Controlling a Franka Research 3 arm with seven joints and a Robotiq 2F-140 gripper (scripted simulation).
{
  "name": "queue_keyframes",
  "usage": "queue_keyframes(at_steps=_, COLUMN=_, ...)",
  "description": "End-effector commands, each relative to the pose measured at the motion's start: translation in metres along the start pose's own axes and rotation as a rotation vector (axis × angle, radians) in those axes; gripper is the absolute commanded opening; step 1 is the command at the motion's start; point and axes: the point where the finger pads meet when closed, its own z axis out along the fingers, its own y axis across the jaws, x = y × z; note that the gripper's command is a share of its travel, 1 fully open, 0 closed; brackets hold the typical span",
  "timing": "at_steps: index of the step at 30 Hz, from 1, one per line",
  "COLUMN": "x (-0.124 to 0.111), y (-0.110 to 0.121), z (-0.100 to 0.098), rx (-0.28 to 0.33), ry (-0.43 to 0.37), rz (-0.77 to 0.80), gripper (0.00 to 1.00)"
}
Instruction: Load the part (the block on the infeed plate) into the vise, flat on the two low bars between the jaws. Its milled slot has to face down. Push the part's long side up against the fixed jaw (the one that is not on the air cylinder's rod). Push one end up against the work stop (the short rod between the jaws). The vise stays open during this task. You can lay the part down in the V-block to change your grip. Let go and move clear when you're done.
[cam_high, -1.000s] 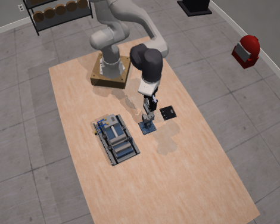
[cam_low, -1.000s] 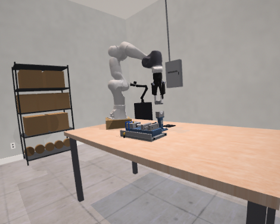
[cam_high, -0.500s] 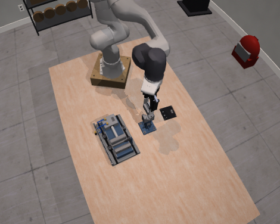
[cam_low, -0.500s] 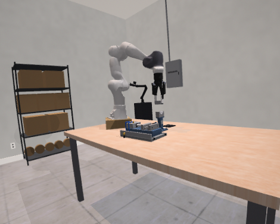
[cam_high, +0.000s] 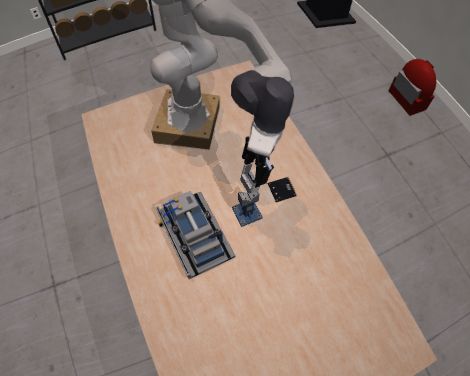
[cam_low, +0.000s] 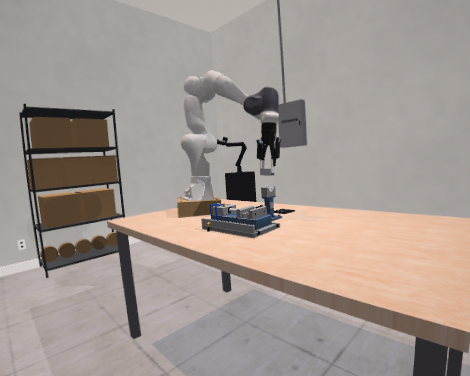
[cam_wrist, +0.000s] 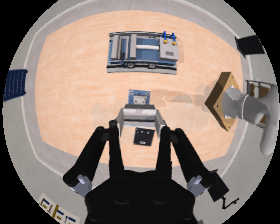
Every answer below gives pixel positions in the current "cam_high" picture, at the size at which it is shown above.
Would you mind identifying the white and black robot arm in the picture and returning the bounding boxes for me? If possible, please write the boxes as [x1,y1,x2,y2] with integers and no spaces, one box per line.
[150,0,294,157]

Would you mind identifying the light grey flat bar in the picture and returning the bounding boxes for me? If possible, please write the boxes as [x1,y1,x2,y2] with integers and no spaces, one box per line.
[188,232,214,247]

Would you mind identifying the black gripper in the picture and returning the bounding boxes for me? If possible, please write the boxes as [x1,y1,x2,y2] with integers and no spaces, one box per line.
[241,136,274,193]

